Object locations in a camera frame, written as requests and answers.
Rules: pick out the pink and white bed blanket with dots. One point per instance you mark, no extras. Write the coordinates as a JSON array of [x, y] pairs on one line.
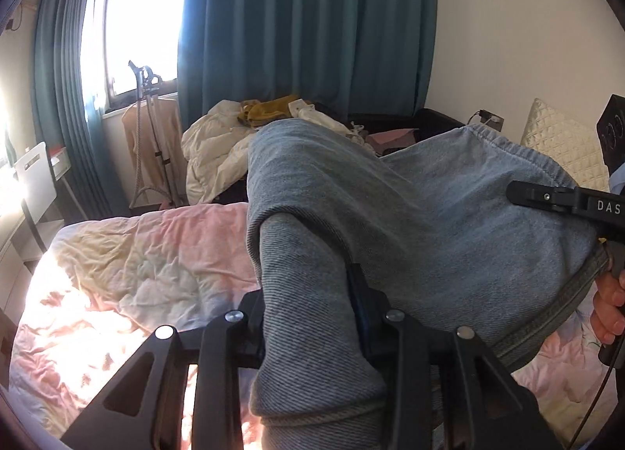
[[146, 259]]

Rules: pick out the mustard yellow garment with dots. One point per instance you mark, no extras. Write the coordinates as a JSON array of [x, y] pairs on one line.
[[268, 110]]

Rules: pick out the window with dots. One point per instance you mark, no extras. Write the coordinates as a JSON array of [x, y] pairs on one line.
[[141, 15]]

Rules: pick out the black sofa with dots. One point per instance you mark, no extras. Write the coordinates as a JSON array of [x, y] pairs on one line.
[[429, 120]]

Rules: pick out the white chair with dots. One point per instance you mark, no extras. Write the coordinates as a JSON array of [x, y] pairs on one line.
[[36, 176]]

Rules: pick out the garment steamer stand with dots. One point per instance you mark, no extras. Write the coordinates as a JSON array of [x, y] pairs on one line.
[[146, 103]]

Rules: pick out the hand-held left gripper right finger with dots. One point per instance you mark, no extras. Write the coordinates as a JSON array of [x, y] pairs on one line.
[[361, 313]]

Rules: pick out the pink cloth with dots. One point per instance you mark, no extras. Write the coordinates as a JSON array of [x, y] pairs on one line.
[[390, 140]]

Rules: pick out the blue denim pants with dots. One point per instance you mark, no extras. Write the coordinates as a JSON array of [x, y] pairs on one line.
[[415, 215]]

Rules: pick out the white dresser desk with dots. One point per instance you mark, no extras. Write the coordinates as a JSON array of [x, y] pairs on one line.
[[10, 240]]

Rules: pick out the white side table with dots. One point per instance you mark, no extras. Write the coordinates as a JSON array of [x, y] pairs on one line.
[[61, 162]]

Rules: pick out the cream quilted pillow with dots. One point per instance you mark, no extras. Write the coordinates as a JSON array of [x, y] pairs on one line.
[[561, 142]]

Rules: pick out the wide teal curtain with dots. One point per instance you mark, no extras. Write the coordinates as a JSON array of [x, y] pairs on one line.
[[307, 25]]

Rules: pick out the cream padded jacket pile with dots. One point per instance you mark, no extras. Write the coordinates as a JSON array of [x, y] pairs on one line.
[[215, 147]]

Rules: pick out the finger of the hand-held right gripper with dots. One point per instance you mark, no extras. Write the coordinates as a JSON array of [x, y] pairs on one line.
[[537, 196]]

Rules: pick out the wall socket with plug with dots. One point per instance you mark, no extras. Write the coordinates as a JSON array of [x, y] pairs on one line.
[[492, 120]]

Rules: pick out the beige sweater on hanger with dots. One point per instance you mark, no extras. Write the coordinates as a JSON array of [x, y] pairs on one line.
[[168, 147]]

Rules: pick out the narrow teal curtain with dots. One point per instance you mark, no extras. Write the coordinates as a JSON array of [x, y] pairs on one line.
[[63, 88]]

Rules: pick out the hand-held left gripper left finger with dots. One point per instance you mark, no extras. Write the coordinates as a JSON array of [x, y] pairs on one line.
[[249, 328]]

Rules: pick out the person's right hand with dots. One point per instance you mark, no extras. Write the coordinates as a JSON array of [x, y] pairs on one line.
[[610, 313]]

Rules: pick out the black wall socket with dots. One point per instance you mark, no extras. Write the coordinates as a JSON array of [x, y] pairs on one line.
[[8, 23]]

